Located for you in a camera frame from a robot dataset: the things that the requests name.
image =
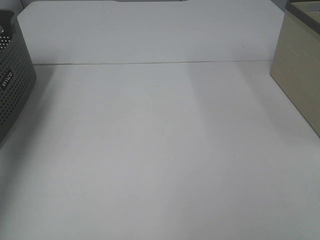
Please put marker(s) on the white back board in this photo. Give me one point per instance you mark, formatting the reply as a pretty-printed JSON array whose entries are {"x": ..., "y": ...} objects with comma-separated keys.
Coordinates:
[{"x": 115, "y": 32}]

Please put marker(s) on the beige storage bin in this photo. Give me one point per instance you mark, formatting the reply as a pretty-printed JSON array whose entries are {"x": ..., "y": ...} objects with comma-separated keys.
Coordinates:
[{"x": 296, "y": 62}]

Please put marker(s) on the grey perforated plastic basket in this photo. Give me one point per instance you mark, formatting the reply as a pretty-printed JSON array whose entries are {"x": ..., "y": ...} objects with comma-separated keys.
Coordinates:
[{"x": 17, "y": 73}]

